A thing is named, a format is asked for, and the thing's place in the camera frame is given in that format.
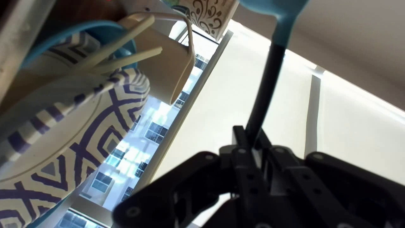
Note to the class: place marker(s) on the teal plastic scooper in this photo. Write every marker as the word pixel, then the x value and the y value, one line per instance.
pixel 270 80

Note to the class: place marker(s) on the cream two-pronged utensil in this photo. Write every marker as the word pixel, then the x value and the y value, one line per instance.
pixel 122 40

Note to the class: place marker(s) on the blue patterned bowl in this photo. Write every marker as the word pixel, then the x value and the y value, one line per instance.
pixel 185 109

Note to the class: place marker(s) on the patterned paper cup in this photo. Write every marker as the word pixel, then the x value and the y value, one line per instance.
pixel 209 17

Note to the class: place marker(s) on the white roller blind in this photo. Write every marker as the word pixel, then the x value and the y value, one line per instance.
pixel 219 105

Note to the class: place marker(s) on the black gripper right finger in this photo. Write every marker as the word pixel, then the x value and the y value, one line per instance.
pixel 337 194

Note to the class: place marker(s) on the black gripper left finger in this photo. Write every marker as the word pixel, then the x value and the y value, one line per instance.
pixel 181 190

